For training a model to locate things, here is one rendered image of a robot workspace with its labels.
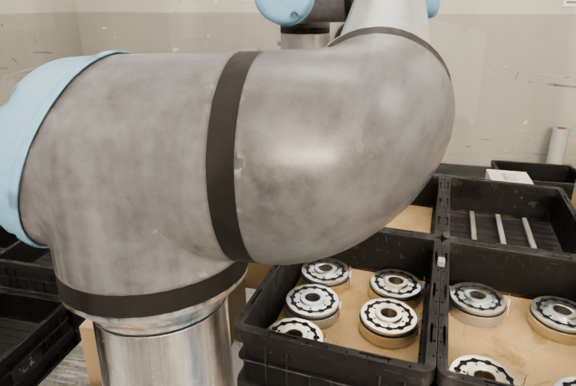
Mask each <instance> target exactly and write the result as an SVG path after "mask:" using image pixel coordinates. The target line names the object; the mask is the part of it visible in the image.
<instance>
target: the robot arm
mask: <svg viewBox="0 0 576 386"><path fill-rule="evenodd" d="M440 3H441V0H255V4H256V7H257V8H258V10H259V11H260V12H261V14H262V15H263V16H264V17H265V18H266V19H268V20H269V21H271V22H273V23H276V24H278V25H280V32H281V39H278V40H277V44H278V45H281V50H265V51H203V52H166V53H132V52H129V51H119V50H113V51H103V52H101V53H98V54H95V55H93V56H83V57H65V58H60V59H57V60H54V61H51V62H49V63H46V64H44V65H41V66H39V67H38V68H37V69H35V70H33V71H32V72H31V73H29V74H28V75H26V76H25V77H24V78H23V79H22V80H21V81H20V82H19V83H18V84H17V85H16V86H15V87H14V88H13V91H12V93H11V96H10V99H9V102H8V103H7V104H5V105H3V106H1V107H0V224H1V226H2V227H3V228H4V229H5V230H6V231H7V232H10V233H13V234H15V235H16V237H17V238H18V239H19V240H22V241H23V242H24V243H26V244H28V245H30V246H32V247H37V248H50V250H51V258H52V262H53V268H54V272H55V276H56V281H57V290H58V294H59V297H60V299H61V302H62V303H63V305H64V306H65V307H66V308H67V309H68V310H70V311H71V312H73V313H75V314H76V315H78V316H80V317H84V318H86V319H89V320H91V321H92V322H93V332H94V337H95V342H96V347H97V353H98V359H99V368H100V374H101V379H102V384H103V386H234V378H233V366H232V354H231V331H230V318H229V305H228V294H229V293H230V292H231V291H232V290H234V289H235V288H236V287H237V286H238V285H239V284H240V282H241V281H242V280H243V278H244V277H245V275H246V273H247V271H248V266H249V262H252V263H261V264H269V265H291V264H298V263H305V262H313V261H317V260H320V259H322V258H326V257H329V256H333V255H336V254H338V253H340V252H342V251H344V250H348V249H350V248H351V247H353V246H355V245H357V244H360V243H361V242H363V241H364V240H365V239H367V238H369V237H370V236H372V235H373V234H375V233H376V232H378V231H380V230H381V229H382V228H383V227H384V226H386V225H387V224H388V223H390V222H391V221H392V220H393V219H395V218H396V217H397V216H398V215H399V214H400V213H401V212H402V211H404V210H405V209H406V208H407V207H408V206H409V205H410V204H411V203H412V202H413V201H414V200H415V198H416V197H417V196H418V194H419V193H420V192H421V191H422V189H423V188H424V187H425V185H426V184H427V183H428V181H430V179H431V177H432V176H433V174H434V173H435V170H436V169H437V167H438V166H439V164H440V163H441V161H442V159H443V156H444V154H445V152H446V150H447V146H448V144H449V142H450V140H451V136H452V131H453V122H454V118H455V98H454V93H453V85H452V81H451V76H450V73H449V70H448V68H447V65H446V63H445V62H444V60H443V58H442V56H441V55H440V53H439V52H438V51H437V50H436V49H435V48H434V47H433V46H432V45H431V44H430V37H429V23H428V19H430V18H433V17H435V16H436V15H437V13H438V11H439V8H440ZM330 22H345V25H344V27H343V30H342V32H341V35H340V36H339V37H338V38H336V39H335V40H333V41H332V42H331V43H330Z"/></svg>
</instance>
